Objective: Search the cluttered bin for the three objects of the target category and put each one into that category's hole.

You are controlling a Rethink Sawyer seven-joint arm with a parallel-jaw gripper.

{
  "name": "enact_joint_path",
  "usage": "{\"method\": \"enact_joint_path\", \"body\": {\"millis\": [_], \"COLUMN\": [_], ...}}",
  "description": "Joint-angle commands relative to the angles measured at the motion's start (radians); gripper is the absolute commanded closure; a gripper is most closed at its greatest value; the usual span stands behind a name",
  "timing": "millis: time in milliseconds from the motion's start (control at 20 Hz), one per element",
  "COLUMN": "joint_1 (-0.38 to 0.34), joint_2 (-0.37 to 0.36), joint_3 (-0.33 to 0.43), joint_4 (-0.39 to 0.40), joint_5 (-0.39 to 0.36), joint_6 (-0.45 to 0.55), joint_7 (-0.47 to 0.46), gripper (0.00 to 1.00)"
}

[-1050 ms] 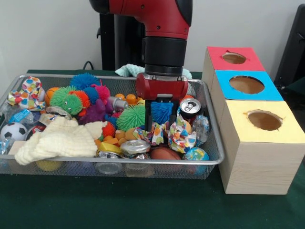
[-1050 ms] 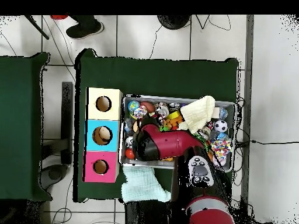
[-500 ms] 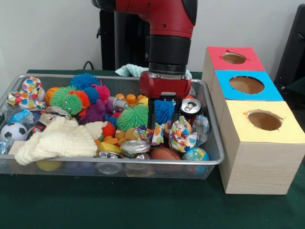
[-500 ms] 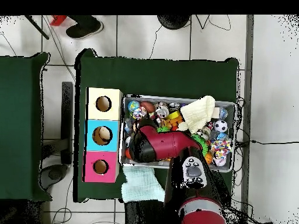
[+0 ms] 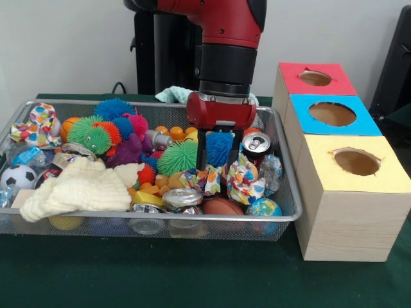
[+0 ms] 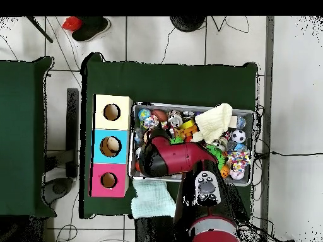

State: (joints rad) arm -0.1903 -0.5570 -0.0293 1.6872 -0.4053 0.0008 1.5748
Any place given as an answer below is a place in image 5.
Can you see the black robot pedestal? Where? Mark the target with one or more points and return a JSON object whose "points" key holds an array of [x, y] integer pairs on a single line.
{"points": [[167, 54]]}

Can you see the mint green cloth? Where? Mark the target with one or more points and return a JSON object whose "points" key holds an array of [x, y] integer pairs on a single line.
{"points": [[173, 93]]}

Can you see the shallow mesh bin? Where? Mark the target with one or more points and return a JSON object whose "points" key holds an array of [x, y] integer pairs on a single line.
{"points": [[224, 229]]}

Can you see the blue spiky rubber ball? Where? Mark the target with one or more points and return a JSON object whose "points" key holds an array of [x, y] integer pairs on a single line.
{"points": [[220, 147]]}

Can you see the green spiky rubber ball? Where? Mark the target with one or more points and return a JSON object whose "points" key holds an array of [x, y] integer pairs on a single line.
{"points": [[180, 157]]}

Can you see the black stand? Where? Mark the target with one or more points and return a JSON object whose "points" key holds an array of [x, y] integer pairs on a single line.
{"points": [[395, 64]]}

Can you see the brown toy football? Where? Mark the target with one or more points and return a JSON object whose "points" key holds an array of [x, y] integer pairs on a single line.
{"points": [[221, 207]]}

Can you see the crushed red drink can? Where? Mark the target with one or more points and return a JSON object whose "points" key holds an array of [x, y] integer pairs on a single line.
{"points": [[257, 144]]}

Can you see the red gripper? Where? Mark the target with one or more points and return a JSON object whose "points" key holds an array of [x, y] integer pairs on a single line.
{"points": [[221, 114]]}

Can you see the globe print ball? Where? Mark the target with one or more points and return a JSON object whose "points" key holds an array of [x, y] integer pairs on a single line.
{"points": [[263, 207]]}

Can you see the black and white soccer ball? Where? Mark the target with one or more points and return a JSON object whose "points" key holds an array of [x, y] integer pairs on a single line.
{"points": [[17, 176]]}

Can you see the cream yellow cloth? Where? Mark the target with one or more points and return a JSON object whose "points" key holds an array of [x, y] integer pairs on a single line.
{"points": [[86, 189]]}

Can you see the wooden box with three holes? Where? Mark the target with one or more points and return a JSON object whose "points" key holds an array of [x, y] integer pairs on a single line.
{"points": [[346, 224]]}

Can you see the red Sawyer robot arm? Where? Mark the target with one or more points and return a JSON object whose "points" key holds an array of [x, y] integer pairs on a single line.
{"points": [[224, 19]]}

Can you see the green fuzzy caterpillar toy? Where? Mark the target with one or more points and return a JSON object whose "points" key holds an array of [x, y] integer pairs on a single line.
{"points": [[93, 134]]}

